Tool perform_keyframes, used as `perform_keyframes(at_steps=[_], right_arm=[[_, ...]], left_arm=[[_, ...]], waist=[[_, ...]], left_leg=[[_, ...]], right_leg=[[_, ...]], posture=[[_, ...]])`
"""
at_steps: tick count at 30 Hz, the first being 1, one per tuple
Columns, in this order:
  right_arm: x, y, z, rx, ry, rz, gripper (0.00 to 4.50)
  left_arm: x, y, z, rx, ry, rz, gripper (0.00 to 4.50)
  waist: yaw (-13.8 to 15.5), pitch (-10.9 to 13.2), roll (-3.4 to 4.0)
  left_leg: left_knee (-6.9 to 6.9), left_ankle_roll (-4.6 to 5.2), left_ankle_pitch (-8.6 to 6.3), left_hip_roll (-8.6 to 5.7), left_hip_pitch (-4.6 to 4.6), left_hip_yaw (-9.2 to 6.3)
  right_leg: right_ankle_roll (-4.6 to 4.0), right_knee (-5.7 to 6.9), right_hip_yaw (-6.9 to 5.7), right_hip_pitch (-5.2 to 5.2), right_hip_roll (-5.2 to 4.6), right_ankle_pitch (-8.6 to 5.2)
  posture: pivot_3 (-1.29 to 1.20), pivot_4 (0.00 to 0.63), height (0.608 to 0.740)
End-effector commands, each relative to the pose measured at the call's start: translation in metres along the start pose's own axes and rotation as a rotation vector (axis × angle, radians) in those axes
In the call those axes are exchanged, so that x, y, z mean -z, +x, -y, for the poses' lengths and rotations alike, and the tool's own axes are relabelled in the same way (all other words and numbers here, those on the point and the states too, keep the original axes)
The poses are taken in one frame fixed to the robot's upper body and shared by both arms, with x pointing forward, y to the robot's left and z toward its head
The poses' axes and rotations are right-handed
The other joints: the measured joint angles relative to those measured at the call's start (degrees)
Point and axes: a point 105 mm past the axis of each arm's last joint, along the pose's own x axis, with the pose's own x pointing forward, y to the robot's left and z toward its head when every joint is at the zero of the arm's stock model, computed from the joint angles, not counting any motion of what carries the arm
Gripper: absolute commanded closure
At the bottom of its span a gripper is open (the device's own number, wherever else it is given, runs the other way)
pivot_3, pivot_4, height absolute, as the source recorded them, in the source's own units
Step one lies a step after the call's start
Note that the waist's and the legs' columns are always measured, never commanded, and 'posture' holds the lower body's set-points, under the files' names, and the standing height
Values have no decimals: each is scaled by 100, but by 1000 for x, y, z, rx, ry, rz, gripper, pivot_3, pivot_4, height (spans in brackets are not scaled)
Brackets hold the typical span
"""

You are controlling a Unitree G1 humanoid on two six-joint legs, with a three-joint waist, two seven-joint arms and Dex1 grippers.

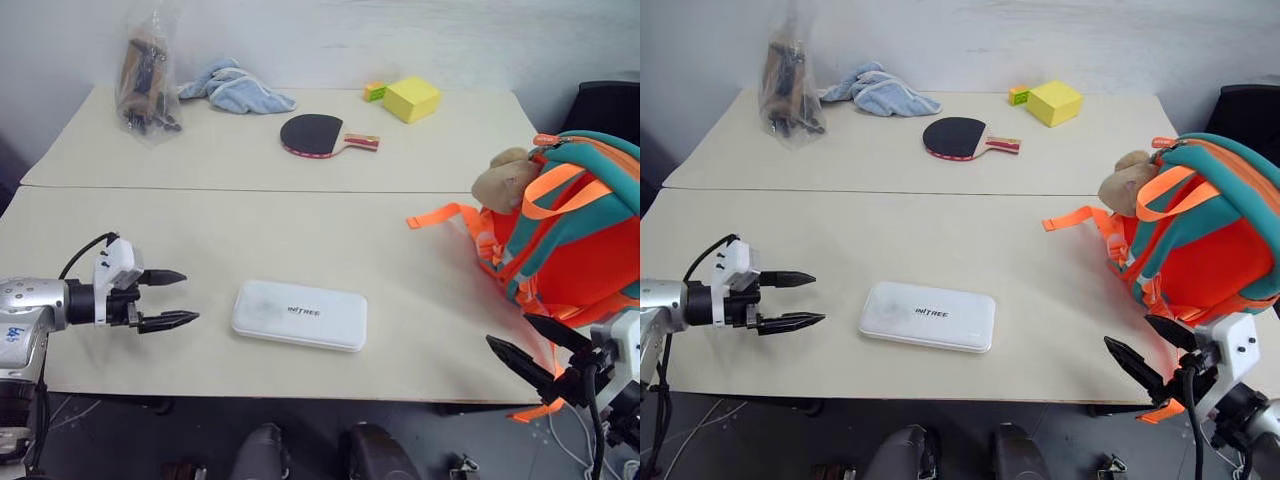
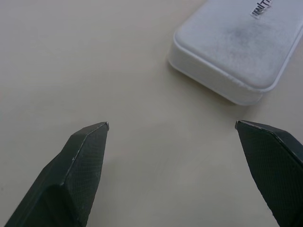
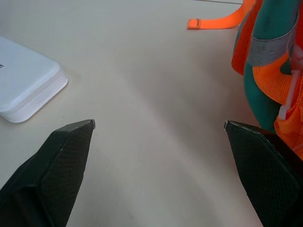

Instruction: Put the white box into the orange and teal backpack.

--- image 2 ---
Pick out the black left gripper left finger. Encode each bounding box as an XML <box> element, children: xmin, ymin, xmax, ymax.
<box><xmin>4</xmin><ymin>122</ymin><xmax>110</xmax><ymax>227</ymax></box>

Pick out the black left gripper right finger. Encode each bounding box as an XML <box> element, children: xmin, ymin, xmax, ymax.
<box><xmin>234</xmin><ymin>120</ymin><xmax>303</xmax><ymax>227</ymax></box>

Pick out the white plastic box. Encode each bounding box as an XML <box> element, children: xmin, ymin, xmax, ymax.
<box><xmin>168</xmin><ymin>0</ymin><xmax>303</xmax><ymax>106</ymax></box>

